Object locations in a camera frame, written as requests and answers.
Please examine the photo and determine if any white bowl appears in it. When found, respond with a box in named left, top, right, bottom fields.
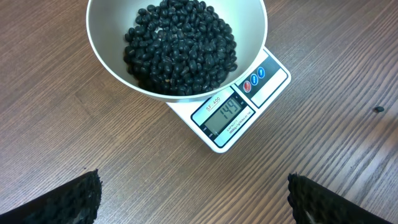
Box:
left=86, top=0, right=268, bottom=103

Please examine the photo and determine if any pile of black beans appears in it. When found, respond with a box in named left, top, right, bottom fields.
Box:
left=123, top=0, right=238, bottom=96

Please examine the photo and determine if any stray black bean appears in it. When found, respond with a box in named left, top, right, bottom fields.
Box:
left=374, top=106, right=385, bottom=113

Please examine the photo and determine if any white digital kitchen scale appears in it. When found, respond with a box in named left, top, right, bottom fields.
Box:
left=168, top=48, right=291, bottom=153

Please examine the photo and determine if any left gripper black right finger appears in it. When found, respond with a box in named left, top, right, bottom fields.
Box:
left=287, top=174, right=391, bottom=224

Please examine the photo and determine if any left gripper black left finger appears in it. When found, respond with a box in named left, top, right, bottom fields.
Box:
left=1, top=169, right=102, bottom=224

